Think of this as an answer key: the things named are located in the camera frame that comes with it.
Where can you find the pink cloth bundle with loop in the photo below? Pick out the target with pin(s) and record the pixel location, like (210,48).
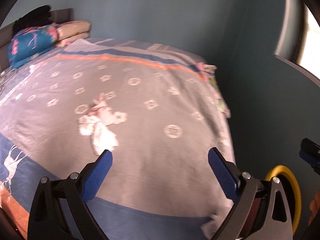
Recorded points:
(100,106)

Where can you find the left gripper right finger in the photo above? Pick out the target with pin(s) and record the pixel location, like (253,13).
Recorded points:
(240,187)

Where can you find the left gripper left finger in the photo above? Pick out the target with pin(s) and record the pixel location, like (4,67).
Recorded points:
(82,187)

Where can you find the blue floral folded quilt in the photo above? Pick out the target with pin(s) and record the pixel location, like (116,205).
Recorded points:
(31,44)

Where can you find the black garment on headboard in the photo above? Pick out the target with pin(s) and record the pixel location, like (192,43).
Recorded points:
(35,18)

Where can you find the white window frame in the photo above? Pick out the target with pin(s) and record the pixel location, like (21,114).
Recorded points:
(298,44)

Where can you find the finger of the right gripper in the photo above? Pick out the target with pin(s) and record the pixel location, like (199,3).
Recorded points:
(309,152)

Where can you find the floral sheet at bed edge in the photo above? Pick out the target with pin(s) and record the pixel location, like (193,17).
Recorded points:
(208,71)

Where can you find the beige folded blanket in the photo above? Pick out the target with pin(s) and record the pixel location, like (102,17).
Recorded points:
(71,31)

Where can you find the white tissue pink cloth bundle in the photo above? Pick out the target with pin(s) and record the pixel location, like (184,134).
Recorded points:
(97,129)

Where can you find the grey patterned bed cover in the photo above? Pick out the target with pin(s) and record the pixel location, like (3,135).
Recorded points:
(160,185)

